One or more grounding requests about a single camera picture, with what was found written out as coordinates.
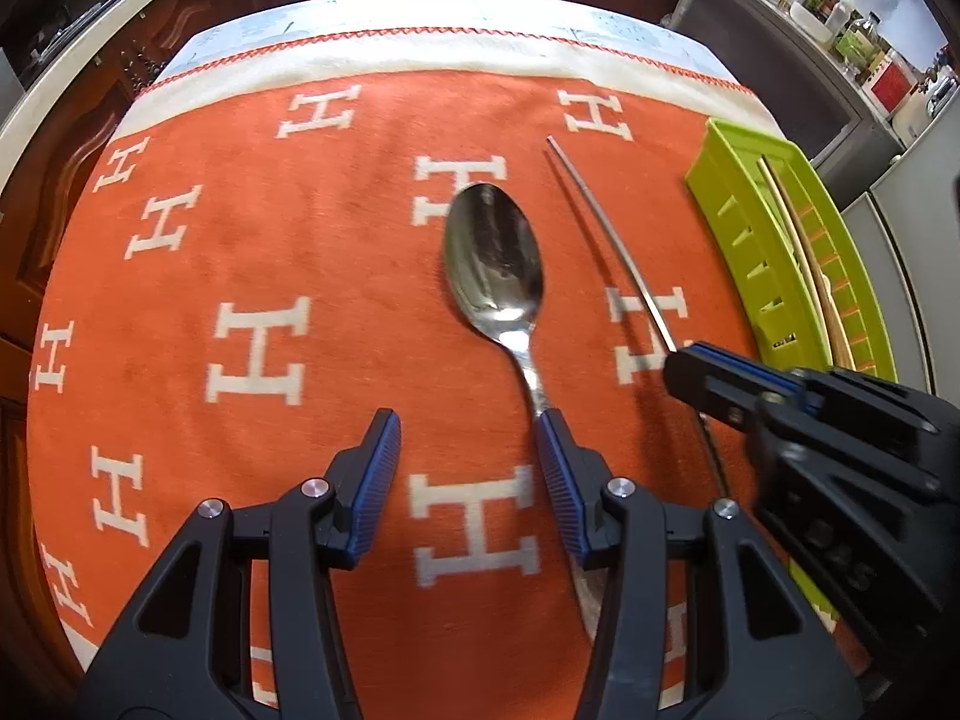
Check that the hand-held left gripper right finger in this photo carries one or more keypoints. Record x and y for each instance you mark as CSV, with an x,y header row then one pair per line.
x,y
562,495

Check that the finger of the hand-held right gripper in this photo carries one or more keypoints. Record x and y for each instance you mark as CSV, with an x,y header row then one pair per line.
x,y
709,386
862,394

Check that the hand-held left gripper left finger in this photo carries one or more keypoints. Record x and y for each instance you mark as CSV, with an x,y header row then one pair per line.
x,y
371,487

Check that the green plastic tray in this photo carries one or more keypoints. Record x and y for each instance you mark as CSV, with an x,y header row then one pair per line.
x,y
750,262

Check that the brown wooden chopstick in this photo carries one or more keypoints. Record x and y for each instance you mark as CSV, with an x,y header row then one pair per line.
x,y
814,247

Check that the metal chopstick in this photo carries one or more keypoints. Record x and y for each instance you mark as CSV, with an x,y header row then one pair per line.
x,y
616,240

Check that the bamboo chopstick red bands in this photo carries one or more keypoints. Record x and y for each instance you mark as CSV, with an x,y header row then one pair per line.
x,y
787,225

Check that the large metal spoon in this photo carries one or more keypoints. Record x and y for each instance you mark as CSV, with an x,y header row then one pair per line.
x,y
491,255

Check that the silver refrigerator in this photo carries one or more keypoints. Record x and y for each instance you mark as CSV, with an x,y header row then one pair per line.
x,y
915,240

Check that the orange printed blanket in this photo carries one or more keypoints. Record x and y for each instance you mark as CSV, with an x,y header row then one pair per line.
x,y
225,240

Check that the red label container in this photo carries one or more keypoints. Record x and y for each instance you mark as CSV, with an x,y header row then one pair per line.
x,y
891,81

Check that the steel floor appliance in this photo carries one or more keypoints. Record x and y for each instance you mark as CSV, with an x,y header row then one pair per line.
x,y
772,75

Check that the green label bottle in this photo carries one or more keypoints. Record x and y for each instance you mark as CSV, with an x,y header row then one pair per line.
x,y
859,41

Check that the white plastic bottle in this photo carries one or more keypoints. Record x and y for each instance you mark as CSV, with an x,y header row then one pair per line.
x,y
838,22

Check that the white bowl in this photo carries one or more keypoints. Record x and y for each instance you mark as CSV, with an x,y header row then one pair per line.
x,y
804,15

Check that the white paper table cover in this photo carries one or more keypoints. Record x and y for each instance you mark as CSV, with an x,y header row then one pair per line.
x,y
450,15

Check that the gas stove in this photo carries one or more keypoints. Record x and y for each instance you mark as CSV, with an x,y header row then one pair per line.
x,y
82,7

